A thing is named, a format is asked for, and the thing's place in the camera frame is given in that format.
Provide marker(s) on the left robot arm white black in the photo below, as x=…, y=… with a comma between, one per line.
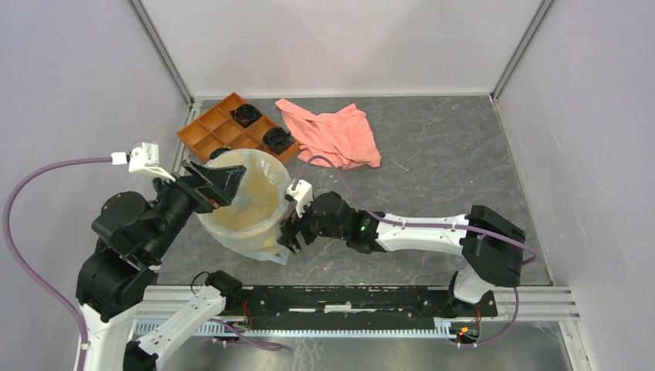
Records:
x=133, y=236

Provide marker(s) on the black green bag roll left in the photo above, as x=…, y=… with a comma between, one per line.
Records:
x=217, y=152

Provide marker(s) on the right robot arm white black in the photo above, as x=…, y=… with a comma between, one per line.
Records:
x=492, y=246

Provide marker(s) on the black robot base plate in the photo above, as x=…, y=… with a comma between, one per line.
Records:
x=358, y=307

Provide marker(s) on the black bag roll top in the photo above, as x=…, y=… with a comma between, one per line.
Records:
x=245, y=115

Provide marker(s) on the orange compartment tray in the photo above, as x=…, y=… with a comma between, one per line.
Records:
x=220, y=126

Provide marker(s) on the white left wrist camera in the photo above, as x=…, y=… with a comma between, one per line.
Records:
x=144, y=159

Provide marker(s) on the yellow trash bin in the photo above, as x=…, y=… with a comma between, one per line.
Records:
x=251, y=205

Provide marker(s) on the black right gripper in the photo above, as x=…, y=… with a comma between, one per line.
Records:
x=290, y=228

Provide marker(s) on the pink cloth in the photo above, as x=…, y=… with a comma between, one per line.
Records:
x=345, y=137

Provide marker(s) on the light blue plastic trash bag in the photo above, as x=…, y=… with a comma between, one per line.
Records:
x=256, y=210

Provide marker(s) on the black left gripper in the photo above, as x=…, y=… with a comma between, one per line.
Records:
x=225, y=180

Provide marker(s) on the aluminium slotted cable rail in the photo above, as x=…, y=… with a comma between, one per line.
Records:
x=439, y=330

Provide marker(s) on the black bag roll right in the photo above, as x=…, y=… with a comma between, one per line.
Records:
x=277, y=140

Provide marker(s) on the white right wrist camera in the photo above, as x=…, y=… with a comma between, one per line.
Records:
x=301, y=193

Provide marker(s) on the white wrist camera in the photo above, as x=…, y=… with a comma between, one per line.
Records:
x=144, y=159
x=301, y=193

